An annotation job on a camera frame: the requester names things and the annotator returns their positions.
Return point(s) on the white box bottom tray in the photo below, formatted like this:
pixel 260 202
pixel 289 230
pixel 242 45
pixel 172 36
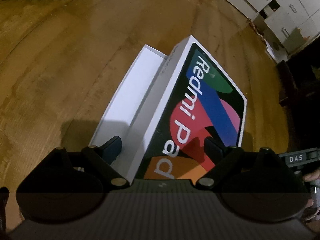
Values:
pixel 125 103

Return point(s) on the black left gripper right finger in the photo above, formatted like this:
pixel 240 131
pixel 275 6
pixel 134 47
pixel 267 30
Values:
pixel 225 160

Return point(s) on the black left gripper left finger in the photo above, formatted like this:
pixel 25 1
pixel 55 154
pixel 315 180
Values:
pixel 98 160

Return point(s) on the Redmi Pad box lid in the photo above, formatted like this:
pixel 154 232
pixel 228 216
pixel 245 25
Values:
pixel 191 98

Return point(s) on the white cabinet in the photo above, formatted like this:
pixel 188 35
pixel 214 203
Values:
pixel 287 26

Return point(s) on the person's hand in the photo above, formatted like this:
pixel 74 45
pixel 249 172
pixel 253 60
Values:
pixel 311 182

